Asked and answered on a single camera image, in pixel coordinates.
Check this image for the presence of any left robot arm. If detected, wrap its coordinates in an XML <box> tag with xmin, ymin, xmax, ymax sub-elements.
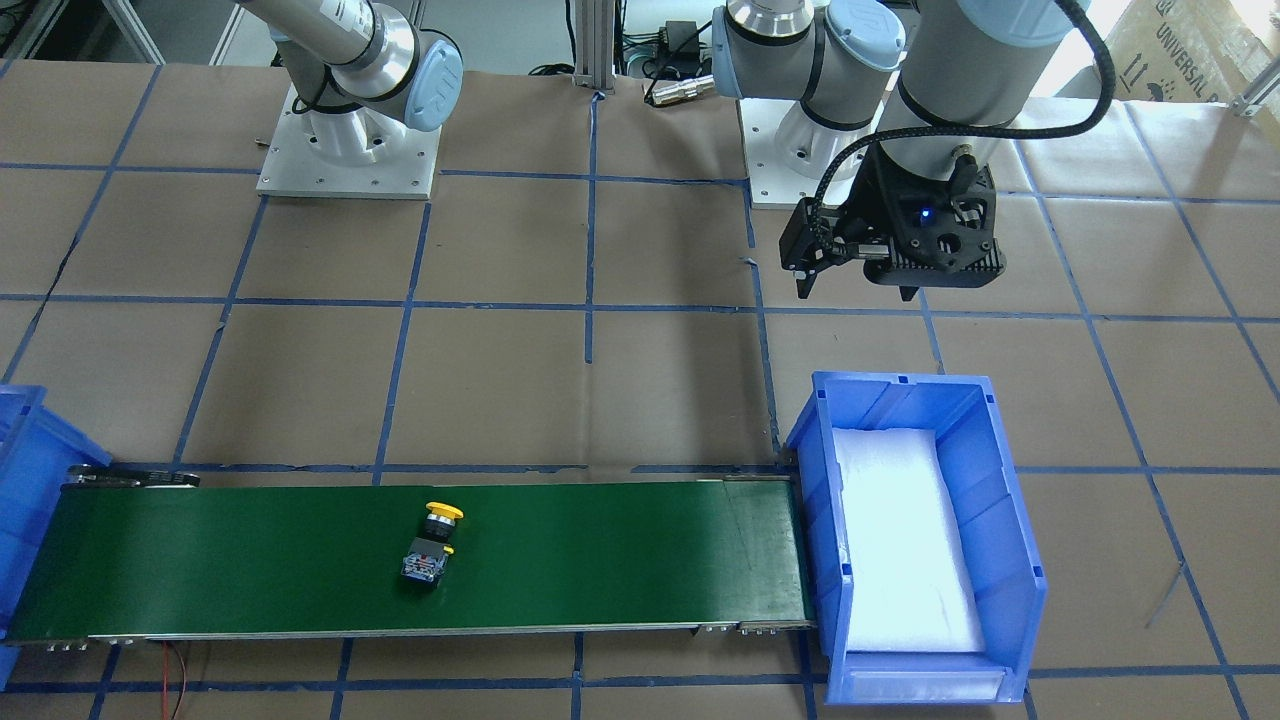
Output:
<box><xmin>710</xmin><ymin>1</ymin><xmax>1117</xmax><ymax>301</ymax></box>

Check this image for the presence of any white foam pad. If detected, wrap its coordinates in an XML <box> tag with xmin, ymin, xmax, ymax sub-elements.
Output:
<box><xmin>833</xmin><ymin>428</ymin><xmax>986</xmax><ymax>653</ymax></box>

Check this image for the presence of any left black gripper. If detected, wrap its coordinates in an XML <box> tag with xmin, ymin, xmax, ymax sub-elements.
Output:
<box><xmin>780</xmin><ymin>145</ymin><xmax>1006</xmax><ymax>301</ymax></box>

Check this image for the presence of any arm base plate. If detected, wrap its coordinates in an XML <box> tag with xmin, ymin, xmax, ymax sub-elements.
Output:
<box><xmin>256</xmin><ymin>88</ymin><xmax>440</xmax><ymax>201</ymax></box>
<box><xmin>739</xmin><ymin>94</ymin><xmax>890</xmax><ymax>211</ymax></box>

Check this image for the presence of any aluminium frame post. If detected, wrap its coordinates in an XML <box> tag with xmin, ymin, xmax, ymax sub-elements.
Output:
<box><xmin>570</xmin><ymin>0</ymin><xmax>618</xmax><ymax>95</ymax></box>

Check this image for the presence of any blue bin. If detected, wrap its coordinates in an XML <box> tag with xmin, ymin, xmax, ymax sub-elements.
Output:
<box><xmin>1</xmin><ymin>386</ymin><xmax>113</xmax><ymax>638</ymax></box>
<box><xmin>787</xmin><ymin>372</ymin><xmax>1048</xmax><ymax>705</ymax></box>

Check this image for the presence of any yellow push button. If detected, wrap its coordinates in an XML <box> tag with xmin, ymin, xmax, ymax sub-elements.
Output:
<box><xmin>401</xmin><ymin>502</ymin><xmax>465</xmax><ymax>587</ymax></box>

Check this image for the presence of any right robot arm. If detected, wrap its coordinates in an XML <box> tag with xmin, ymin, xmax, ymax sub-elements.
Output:
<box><xmin>241</xmin><ymin>1</ymin><xmax>465</xmax><ymax>167</ymax></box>

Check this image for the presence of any black power adapter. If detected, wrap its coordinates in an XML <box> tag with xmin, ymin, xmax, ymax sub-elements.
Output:
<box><xmin>660</xmin><ymin>20</ymin><xmax>701</xmax><ymax>61</ymax></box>

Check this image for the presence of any green conveyor belt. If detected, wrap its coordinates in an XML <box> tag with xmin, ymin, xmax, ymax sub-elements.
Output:
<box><xmin>6</xmin><ymin>480</ymin><xmax>817</xmax><ymax>644</ymax></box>

